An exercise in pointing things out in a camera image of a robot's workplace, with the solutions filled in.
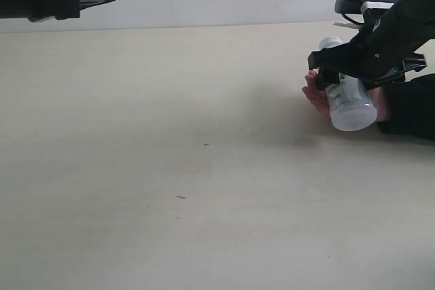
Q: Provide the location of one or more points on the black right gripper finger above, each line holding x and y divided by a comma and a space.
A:
414, 62
334, 57

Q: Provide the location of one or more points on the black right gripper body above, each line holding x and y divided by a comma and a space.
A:
382, 46

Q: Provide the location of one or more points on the white bottle green round label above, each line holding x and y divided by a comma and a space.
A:
350, 107

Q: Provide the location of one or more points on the black sleeved forearm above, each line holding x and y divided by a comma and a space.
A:
410, 108

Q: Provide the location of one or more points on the person's open hand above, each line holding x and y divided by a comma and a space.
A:
318, 98

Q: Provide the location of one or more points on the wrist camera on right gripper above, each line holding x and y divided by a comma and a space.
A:
359, 12

